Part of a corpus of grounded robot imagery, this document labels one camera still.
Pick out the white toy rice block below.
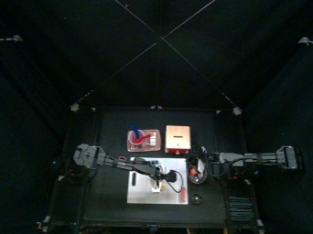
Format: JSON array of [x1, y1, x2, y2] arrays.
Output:
[[150, 182, 168, 194]]

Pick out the white cutting board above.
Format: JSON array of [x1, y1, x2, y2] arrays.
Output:
[[126, 156, 192, 206]]

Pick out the metal bowl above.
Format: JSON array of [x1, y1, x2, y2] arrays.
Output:
[[186, 164, 209, 185]]

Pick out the red toy fish slice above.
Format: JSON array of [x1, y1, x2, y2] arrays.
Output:
[[180, 186, 189, 204]]

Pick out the wooden box red drawer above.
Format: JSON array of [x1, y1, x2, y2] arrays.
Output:
[[164, 124, 193, 154]]

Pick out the clear tray with coloured parts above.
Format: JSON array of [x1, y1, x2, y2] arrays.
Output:
[[126, 128, 164, 153]]

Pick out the red plastic spoon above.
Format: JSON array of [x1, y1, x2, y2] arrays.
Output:
[[135, 132, 155, 144]]

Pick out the blue plastic utensil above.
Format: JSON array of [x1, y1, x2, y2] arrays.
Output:
[[130, 123, 141, 142]]

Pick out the black printed label sheet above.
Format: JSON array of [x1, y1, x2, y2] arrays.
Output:
[[226, 195, 257, 227]]

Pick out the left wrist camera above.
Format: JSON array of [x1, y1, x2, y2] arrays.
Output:
[[164, 170, 178, 184]]

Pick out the black left camera cable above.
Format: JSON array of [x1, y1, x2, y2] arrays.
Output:
[[168, 169, 186, 194]]

